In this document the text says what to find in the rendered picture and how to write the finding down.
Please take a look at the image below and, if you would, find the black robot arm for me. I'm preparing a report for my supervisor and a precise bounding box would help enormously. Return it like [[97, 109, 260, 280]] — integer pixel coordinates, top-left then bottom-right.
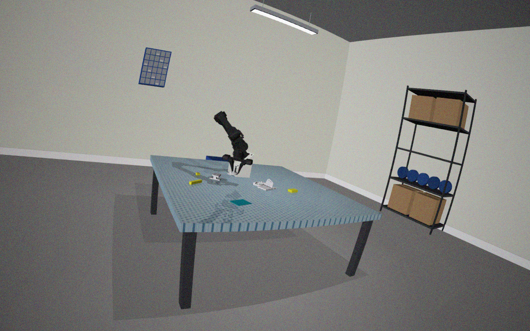
[[214, 111, 250, 159]]

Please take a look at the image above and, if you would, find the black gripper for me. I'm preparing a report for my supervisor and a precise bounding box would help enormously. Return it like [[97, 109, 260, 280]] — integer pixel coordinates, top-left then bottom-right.
[[222, 148, 253, 173]]

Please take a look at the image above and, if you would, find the teal flat rectangular plate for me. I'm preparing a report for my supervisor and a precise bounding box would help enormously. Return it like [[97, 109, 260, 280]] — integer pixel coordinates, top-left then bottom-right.
[[230, 199, 251, 206]]

